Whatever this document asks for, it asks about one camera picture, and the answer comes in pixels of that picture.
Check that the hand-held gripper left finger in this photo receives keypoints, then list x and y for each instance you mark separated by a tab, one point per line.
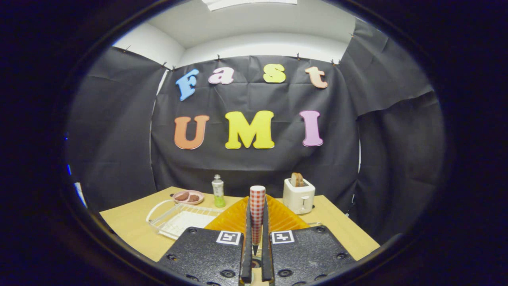
206	254

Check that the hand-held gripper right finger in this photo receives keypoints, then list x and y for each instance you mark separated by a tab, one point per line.
309	254

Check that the pink oval plate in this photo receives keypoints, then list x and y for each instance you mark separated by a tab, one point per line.
200	200

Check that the white toaster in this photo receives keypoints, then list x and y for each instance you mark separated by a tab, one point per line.
297	198

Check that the brown meat patty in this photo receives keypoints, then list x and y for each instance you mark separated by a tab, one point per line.
193	198
182	196

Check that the clear bottle green drink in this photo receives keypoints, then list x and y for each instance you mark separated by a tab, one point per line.
218	192

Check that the brown bread slice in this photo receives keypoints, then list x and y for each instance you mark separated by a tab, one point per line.
297	179

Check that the black backdrop cloth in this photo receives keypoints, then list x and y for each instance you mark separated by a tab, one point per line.
246	163

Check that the white ceiling light panel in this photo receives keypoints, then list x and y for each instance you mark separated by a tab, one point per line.
250	3

